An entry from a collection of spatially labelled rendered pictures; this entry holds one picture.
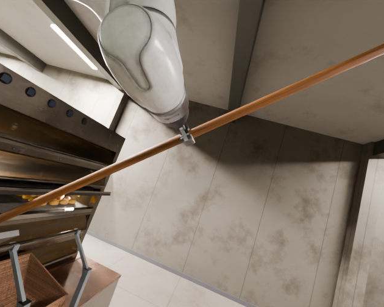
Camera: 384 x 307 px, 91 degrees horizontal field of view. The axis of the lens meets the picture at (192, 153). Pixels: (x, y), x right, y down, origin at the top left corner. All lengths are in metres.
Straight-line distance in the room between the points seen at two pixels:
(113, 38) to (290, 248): 4.50
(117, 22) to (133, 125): 4.79
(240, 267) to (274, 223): 1.11
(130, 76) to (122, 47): 0.04
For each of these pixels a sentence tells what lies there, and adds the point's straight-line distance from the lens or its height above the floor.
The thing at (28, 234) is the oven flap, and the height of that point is 1.00.
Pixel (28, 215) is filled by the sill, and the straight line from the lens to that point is 2.03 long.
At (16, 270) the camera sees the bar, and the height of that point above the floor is 1.06.
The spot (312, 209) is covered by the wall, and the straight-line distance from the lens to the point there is 4.66.
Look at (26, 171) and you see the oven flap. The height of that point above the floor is 1.51.
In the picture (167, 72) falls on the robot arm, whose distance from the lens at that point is 0.30.
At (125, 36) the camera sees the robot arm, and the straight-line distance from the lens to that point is 0.27.
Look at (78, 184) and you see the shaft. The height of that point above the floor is 1.68.
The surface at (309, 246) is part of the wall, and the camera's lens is 4.69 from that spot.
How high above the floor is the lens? 1.81
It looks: 9 degrees up
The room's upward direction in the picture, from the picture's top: 19 degrees clockwise
